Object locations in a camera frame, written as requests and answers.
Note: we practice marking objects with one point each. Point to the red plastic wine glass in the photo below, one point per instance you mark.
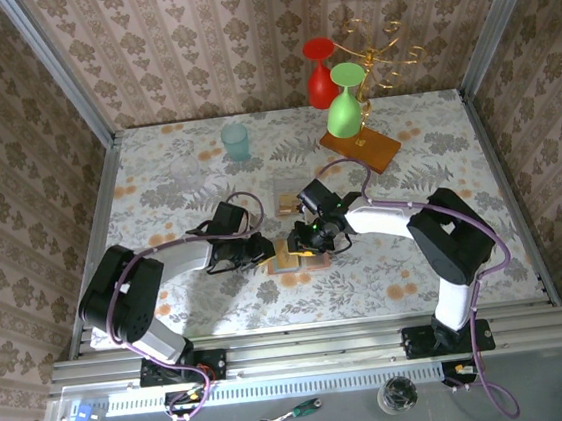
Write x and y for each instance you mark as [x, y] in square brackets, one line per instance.
[321, 90]

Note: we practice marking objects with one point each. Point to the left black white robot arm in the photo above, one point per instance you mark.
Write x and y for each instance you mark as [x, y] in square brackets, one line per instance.
[119, 298]

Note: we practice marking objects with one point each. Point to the aluminium cross rail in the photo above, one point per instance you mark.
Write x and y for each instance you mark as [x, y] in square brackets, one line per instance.
[300, 349]

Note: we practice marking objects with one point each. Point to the blue plastic connector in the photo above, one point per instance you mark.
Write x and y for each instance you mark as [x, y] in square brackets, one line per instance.
[83, 416]

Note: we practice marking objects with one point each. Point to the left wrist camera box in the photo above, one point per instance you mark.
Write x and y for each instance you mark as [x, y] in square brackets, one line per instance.
[230, 218]

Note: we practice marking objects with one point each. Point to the black connector board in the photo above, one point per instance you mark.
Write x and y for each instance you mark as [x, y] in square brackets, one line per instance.
[185, 396]
[454, 373]

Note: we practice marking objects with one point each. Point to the aluminium frame post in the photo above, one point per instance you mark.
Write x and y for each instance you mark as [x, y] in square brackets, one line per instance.
[498, 22]
[59, 68]

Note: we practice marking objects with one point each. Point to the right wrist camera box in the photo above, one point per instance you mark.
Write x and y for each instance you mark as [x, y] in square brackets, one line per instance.
[317, 195]

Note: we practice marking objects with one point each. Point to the green plastic wine glass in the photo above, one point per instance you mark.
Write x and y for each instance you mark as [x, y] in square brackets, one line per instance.
[344, 118]

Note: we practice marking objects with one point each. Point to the glass jar of screws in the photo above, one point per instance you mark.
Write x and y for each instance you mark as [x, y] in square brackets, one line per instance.
[397, 397]

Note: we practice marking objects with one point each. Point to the aluminium table side rail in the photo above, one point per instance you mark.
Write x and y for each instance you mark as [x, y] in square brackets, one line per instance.
[487, 148]
[106, 188]

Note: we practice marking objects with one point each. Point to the brown leather card holder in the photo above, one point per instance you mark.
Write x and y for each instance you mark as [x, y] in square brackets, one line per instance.
[319, 263]

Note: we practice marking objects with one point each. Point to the teal frosted tumbler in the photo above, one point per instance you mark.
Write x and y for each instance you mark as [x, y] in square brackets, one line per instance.
[235, 145]

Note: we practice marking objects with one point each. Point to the gold credit card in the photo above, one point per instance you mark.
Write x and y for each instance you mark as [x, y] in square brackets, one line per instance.
[288, 205]
[284, 250]

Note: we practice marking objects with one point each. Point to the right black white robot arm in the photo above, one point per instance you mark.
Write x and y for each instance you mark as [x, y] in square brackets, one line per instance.
[455, 242]

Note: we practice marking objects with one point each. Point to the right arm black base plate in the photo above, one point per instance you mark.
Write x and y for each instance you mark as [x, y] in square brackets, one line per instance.
[416, 344]

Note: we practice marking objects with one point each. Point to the clear glass cup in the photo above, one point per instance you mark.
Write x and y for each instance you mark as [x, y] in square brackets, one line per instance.
[185, 172]

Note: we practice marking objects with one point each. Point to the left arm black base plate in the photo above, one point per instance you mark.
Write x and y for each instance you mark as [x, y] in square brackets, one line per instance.
[216, 363]

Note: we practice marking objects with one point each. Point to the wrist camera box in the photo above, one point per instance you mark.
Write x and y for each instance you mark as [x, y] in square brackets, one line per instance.
[317, 195]
[230, 218]

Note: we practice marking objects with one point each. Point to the floral patterned tablecloth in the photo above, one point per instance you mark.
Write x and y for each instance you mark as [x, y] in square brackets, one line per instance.
[371, 301]

